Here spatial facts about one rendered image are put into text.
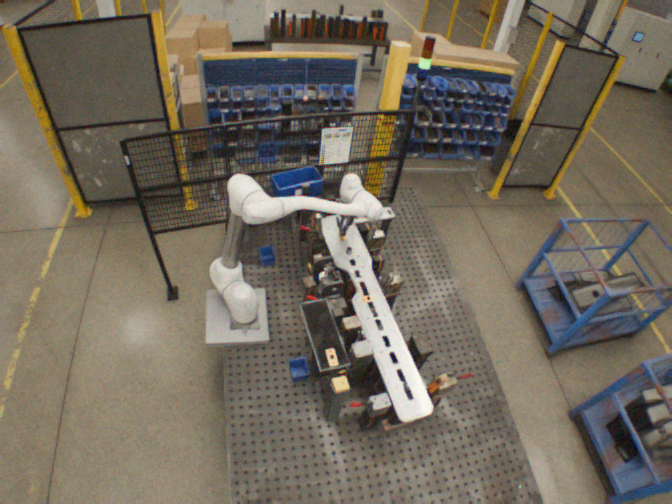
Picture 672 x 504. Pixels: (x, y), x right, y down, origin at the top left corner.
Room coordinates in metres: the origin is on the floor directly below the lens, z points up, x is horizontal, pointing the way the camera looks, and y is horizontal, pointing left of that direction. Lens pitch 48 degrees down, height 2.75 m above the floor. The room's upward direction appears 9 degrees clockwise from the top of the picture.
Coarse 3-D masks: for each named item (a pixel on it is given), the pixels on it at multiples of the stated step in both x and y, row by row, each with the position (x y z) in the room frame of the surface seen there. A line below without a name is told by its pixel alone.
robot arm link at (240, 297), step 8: (232, 288) 1.17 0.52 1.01; (240, 288) 1.18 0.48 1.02; (248, 288) 1.19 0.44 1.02; (224, 296) 1.17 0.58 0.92; (232, 296) 1.13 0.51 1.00; (240, 296) 1.13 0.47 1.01; (248, 296) 1.15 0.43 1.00; (232, 304) 1.10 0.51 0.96; (240, 304) 1.10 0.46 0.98; (248, 304) 1.12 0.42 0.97; (256, 304) 1.16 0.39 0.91; (232, 312) 1.10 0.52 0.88; (240, 312) 1.09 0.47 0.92; (248, 312) 1.10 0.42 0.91; (256, 312) 1.16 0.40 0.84; (240, 320) 1.09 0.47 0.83; (248, 320) 1.10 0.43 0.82
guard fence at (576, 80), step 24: (576, 48) 3.77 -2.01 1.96; (552, 72) 3.73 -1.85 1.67; (576, 72) 3.82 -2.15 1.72; (600, 72) 3.93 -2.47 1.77; (552, 96) 3.78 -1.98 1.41; (576, 96) 3.87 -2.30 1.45; (600, 96) 3.97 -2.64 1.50; (528, 120) 3.70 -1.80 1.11; (552, 120) 3.83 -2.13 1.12; (576, 120) 3.93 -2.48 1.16; (528, 144) 3.78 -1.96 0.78; (552, 144) 3.90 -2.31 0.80; (576, 144) 3.96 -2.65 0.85; (504, 168) 3.72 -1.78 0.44; (528, 168) 3.84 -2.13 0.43; (552, 168) 3.95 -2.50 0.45; (552, 192) 3.97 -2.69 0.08
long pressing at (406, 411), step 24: (336, 240) 1.65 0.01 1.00; (360, 240) 1.68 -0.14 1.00; (336, 264) 1.46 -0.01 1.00; (360, 264) 1.49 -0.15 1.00; (360, 288) 1.32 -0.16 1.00; (360, 312) 1.16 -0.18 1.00; (384, 312) 1.18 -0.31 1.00; (384, 360) 0.89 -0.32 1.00; (408, 360) 0.91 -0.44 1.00; (384, 384) 0.76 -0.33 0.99; (408, 384) 0.77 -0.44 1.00; (408, 408) 0.65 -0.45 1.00; (432, 408) 0.66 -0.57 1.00
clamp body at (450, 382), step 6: (450, 372) 0.83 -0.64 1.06; (444, 378) 0.80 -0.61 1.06; (450, 378) 0.80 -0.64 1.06; (444, 384) 0.77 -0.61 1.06; (450, 384) 0.77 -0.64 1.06; (456, 384) 0.78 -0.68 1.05; (426, 390) 0.80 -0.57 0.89; (438, 390) 0.74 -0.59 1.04; (444, 390) 0.75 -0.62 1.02; (450, 390) 0.77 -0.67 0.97; (432, 396) 0.74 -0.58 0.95; (438, 396) 0.75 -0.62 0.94; (432, 402) 0.76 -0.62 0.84; (438, 402) 0.77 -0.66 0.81
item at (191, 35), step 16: (192, 16) 5.90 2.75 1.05; (176, 32) 5.09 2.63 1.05; (192, 32) 5.11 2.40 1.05; (208, 32) 5.34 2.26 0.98; (224, 32) 5.38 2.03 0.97; (176, 48) 4.86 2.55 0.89; (192, 48) 4.91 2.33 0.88; (208, 48) 5.30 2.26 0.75; (224, 48) 5.33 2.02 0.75; (192, 64) 4.91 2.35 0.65
